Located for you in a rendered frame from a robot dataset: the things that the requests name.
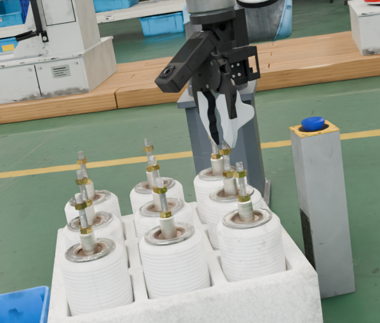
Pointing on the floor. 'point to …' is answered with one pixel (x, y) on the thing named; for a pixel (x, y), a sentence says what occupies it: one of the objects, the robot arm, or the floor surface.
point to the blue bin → (18, 307)
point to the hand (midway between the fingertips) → (220, 139)
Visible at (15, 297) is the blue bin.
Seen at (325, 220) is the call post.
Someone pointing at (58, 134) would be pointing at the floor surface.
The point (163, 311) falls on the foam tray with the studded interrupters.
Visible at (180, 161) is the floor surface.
